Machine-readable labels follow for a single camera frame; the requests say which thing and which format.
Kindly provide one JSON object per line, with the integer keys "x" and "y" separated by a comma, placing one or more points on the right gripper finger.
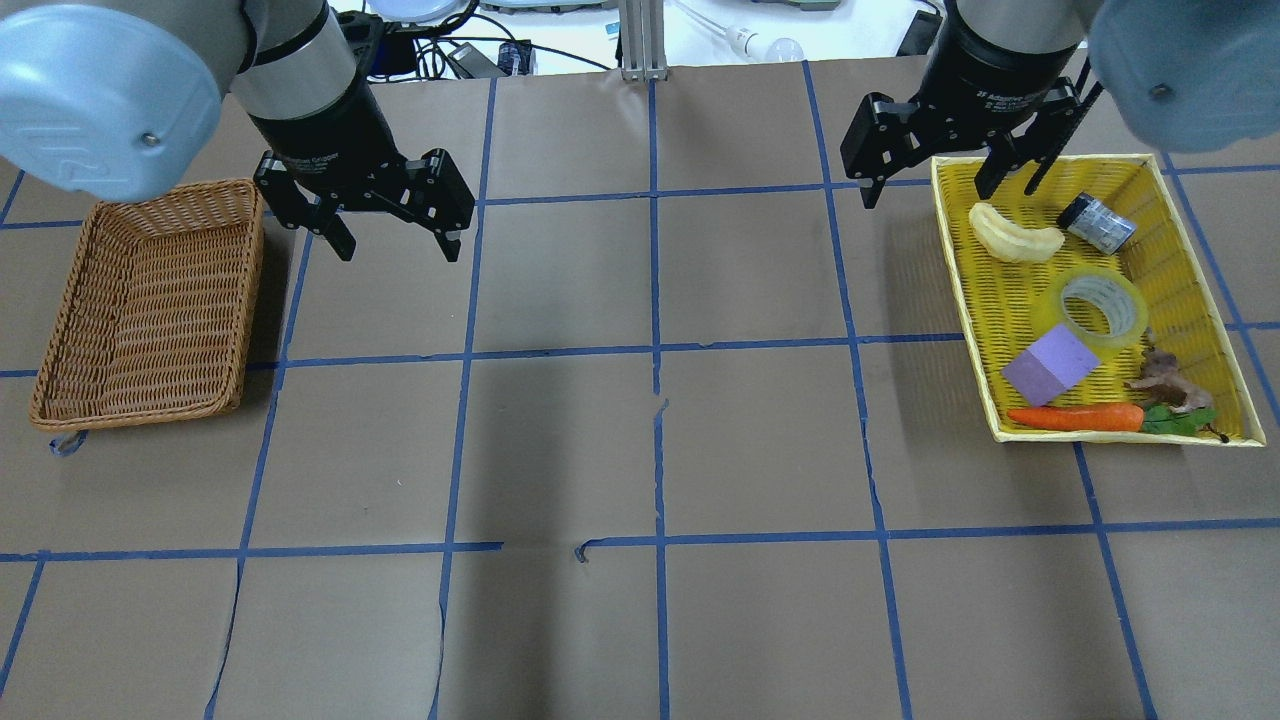
{"x": 871, "y": 188}
{"x": 1000, "y": 163}

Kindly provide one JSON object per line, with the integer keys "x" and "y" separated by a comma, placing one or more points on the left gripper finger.
{"x": 334, "y": 231}
{"x": 448, "y": 237}

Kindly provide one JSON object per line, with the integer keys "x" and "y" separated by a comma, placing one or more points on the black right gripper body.
{"x": 992, "y": 78}

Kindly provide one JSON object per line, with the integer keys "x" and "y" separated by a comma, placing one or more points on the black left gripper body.
{"x": 322, "y": 137}

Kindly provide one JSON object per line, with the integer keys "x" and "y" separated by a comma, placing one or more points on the clear yellow tape roll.
{"x": 1111, "y": 296}

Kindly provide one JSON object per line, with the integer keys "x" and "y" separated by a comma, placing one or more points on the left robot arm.
{"x": 116, "y": 98}

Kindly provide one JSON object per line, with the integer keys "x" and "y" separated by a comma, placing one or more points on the yellow toy banana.
{"x": 1010, "y": 242}

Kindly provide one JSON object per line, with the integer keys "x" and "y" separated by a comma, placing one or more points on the black silver can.
{"x": 1092, "y": 221}

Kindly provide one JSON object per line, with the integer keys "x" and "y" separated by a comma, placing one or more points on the yellow plastic tray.
{"x": 1003, "y": 306}

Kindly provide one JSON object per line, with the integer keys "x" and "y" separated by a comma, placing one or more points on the purple foam block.
{"x": 1050, "y": 366}

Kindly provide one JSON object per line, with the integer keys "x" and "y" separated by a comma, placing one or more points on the brown wicker basket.
{"x": 156, "y": 319}

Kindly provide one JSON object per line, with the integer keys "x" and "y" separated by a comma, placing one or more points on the orange toy carrot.
{"x": 1159, "y": 420}

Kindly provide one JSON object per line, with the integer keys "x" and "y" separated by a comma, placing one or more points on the brown toy figure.
{"x": 1161, "y": 378}

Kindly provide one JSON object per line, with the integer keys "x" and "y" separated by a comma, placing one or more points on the aluminium frame post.
{"x": 643, "y": 40}

